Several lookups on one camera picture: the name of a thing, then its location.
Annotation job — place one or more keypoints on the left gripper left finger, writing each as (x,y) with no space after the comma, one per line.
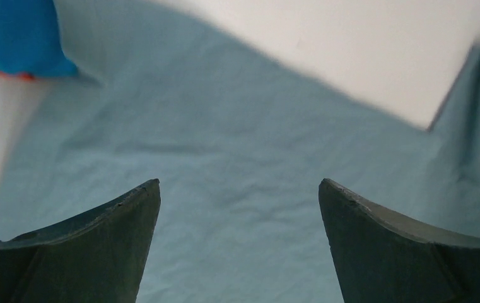
(96,256)

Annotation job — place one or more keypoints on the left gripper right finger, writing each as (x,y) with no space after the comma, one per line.
(381,255)

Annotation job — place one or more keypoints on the grey-blue t-shirt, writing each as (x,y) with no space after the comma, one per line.
(240,145)

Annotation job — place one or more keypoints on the folded orange t-shirt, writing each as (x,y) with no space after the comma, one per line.
(22,76)

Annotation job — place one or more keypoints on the folded blue t-shirt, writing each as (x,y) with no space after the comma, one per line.
(30,40)

